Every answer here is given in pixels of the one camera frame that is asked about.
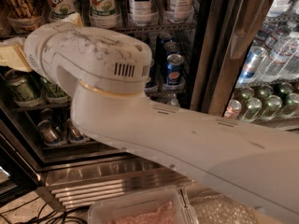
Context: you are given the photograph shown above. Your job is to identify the right clear plastic bin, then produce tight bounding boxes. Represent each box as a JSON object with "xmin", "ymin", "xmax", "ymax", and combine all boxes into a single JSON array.
[{"xmin": 181, "ymin": 182, "xmax": 282, "ymax": 224}]

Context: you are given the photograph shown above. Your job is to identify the left clear plastic bin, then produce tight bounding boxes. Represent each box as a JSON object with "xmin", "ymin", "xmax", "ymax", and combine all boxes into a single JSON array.
[{"xmin": 88, "ymin": 186, "xmax": 190, "ymax": 224}]

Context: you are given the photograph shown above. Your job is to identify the pepsi can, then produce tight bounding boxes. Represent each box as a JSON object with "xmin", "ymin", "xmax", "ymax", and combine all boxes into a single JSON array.
[
  {"xmin": 145, "ymin": 60, "xmax": 156, "ymax": 91},
  {"xmin": 164, "ymin": 53, "xmax": 184, "ymax": 86}
]

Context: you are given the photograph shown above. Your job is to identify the left white tea bottle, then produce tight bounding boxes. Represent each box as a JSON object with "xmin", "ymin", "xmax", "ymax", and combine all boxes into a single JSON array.
[{"xmin": 129, "ymin": 0, "xmax": 156, "ymax": 26}]

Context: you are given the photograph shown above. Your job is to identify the front left Pepsi can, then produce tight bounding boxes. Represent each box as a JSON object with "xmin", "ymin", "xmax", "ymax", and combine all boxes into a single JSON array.
[{"xmin": 145, "ymin": 60, "xmax": 156, "ymax": 91}]

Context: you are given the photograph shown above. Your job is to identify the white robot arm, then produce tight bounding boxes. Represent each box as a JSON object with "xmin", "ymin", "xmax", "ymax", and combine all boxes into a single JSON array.
[{"xmin": 1, "ymin": 21, "xmax": 299, "ymax": 224}]

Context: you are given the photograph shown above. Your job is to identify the black floor cables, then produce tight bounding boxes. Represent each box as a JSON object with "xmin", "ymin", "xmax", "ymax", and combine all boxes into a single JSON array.
[{"xmin": 0, "ymin": 196, "xmax": 88, "ymax": 224}]

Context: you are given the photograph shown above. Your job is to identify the front middle Red Bull can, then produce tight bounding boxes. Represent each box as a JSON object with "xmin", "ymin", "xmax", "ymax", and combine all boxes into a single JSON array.
[{"xmin": 67, "ymin": 119, "xmax": 90, "ymax": 143}]

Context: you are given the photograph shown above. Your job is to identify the right white tea bottle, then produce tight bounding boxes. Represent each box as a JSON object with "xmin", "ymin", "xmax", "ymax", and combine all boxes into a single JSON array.
[{"xmin": 164, "ymin": 0, "xmax": 192, "ymax": 23}]

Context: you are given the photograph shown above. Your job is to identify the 7up bottle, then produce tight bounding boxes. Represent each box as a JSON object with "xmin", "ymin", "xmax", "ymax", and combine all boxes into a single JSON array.
[
  {"xmin": 47, "ymin": 0, "xmax": 80, "ymax": 22},
  {"xmin": 89, "ymin": 0, "xmax": 121, "ymax": 29}
]

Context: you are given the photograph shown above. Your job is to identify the front right Pepsi can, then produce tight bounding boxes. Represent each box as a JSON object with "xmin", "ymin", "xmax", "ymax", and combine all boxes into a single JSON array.
[{"xmin": 164, "ymin": 53, "xmax": 184, "ymax": 86}]

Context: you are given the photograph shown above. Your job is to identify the white tea bottle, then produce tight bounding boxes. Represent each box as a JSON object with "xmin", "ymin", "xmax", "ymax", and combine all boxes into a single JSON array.
[
  {"xmin": 164, "ymin": 0, "xmax": 192, "ymax": 23},
  {"xmin": 129, "ymin": 0, "xmax": 156, "ymax": 26}
]

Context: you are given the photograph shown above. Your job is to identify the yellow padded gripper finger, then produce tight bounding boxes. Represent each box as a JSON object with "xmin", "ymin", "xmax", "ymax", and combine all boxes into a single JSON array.
[{"xmin": 0, "ymin": 45, "xmax": 32, "ymax": 72}]

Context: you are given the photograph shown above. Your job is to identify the steel fridge door frame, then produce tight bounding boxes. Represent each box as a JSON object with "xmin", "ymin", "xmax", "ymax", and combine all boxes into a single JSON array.
[{"xmin": 186, "ymin": 0, "xmax": 274, "ymax": 117}]

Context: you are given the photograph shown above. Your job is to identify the front left green can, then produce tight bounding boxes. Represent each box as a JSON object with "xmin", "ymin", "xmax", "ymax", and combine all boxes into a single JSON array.
[{"xmin": 4, "ymin": 69, "xmax": 41, "ymax": 107}]

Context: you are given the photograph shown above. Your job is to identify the right water bottle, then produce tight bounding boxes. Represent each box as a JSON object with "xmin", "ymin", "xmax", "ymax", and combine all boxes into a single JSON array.
[{"xmin": 167, "ymin": 98, "xmax": 180, "ymax": 107}]

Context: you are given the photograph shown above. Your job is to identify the clear plastic bin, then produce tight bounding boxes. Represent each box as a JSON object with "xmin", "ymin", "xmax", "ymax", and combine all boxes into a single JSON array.
[
  {"xmin": 88, "ymin": 186, "xmax": 190, "ymax": 224},
  {"xmin": 181, "ymin": 182, "xmax": 282, "ymax": 224}
]

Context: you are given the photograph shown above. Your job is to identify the green can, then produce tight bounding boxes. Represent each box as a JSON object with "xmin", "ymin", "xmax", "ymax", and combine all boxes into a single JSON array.
[
  {"xmin": 40, "ymin": 77, "xmax": 68, "ymax": 104},
  {"xmin": 4, "ymin": 69, "xmax": 41, "ymax": 107}
]

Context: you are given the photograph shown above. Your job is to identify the right 7up bottle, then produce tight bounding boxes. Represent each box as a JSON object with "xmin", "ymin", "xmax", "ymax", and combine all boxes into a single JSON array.
[{"xmin": 89, "ymin": 0, "xmax": 121, "ymax": 29}]

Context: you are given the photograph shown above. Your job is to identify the Red Bull can behind glass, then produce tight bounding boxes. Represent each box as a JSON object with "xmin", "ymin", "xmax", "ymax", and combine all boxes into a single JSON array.
[{"xmin": 237, "ymin": 46, "xmax": 268, "ymax": 85}]

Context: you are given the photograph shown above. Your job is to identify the left 7up bottle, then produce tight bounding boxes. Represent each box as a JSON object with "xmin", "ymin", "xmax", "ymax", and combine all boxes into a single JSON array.
[{"xmin": 47, "ymin": 0, "xmax": 80, "ymax": 22}]

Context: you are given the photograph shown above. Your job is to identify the front left Red Bull can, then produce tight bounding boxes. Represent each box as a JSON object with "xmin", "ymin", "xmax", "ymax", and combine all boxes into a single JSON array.
[{"xmin": 37, "ymin": 119, "xmax": 63, "ymax": 147}]

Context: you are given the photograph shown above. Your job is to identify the orange can behind glass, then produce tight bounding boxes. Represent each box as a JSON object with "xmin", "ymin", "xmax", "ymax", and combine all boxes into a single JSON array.
[{"xmin": 224, "ymin": 99, "xmax": 242, "ymax": 119}]

